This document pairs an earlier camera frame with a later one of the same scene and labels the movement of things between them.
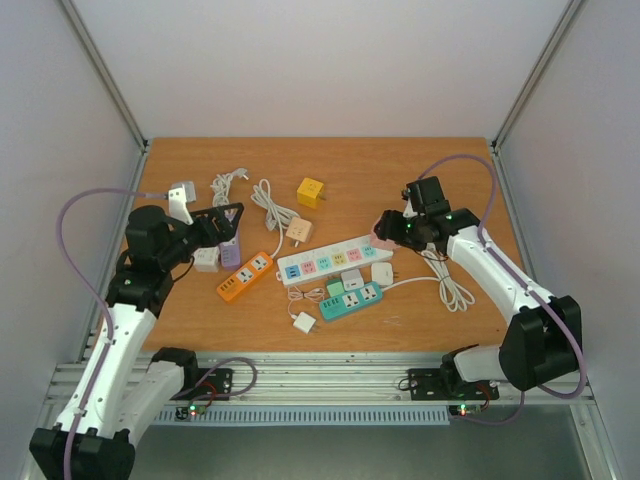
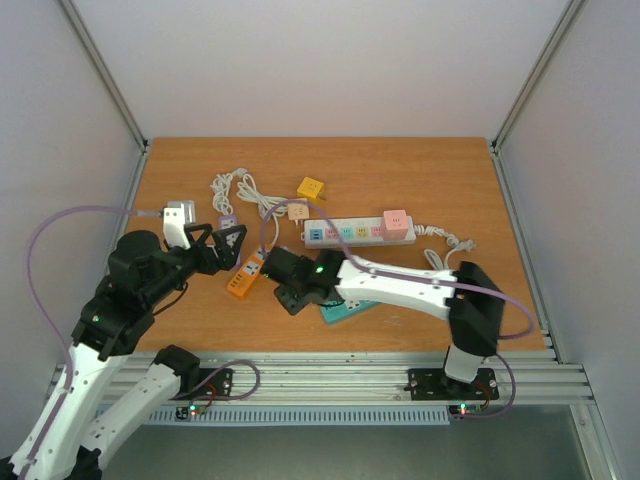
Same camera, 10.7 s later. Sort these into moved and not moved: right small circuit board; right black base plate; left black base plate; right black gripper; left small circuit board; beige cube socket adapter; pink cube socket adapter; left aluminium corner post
Moved: beige cube socket adapter; right black gripper; pink cube socket adapter
Not moved: left small circuit board; left aluminium corner post; right small circuit board; right black base plate; left black base plate
